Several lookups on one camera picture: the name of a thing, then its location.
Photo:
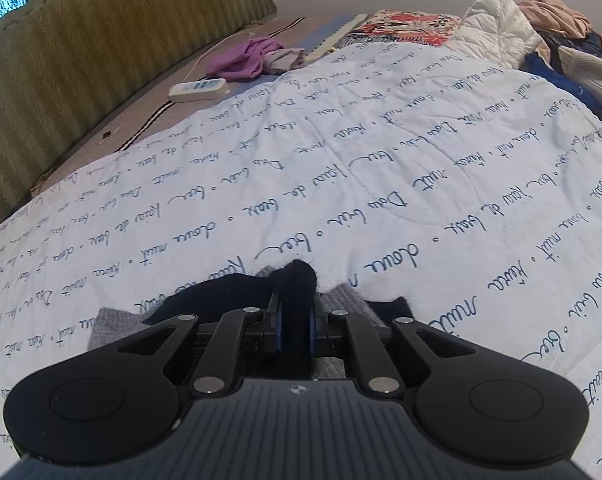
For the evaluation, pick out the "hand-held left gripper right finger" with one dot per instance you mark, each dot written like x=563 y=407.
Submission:
x=313 y=332

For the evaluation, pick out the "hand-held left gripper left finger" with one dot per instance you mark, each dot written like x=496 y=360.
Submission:
x=278 y=330

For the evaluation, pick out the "dark navy garment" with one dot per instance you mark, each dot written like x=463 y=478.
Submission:
x=296 y=280

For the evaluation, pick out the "white script-printed quilt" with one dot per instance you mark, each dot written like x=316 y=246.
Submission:
x=381 y=185

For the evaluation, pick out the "grey fuzzy blanket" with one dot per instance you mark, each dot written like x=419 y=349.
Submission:
x=113 y=327

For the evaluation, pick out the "tan mattress with striped band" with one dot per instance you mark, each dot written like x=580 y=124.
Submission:
x=191 y=115

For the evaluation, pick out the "white power strip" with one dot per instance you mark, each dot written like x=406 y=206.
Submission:
x=198 y=90

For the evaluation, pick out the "pale lilac cloth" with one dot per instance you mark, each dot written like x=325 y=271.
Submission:
x=286 y=59

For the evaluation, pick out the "purple cloth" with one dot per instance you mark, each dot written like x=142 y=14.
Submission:
x=246 y=60

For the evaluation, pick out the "light blue cloth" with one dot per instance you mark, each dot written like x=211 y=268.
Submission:
x=331 y=40

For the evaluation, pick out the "red floral cloth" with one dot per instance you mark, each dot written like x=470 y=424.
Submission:
x=406 y=27

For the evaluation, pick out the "olive green padded headboard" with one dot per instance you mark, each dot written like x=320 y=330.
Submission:
x=106 y=45

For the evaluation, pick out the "white quilted jacket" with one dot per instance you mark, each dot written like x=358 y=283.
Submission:
x=501 y=30

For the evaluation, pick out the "cream knitted sweater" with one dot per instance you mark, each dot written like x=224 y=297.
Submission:
x=591 y=75

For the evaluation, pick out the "pink cloth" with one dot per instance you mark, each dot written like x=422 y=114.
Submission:
x=556 y=12

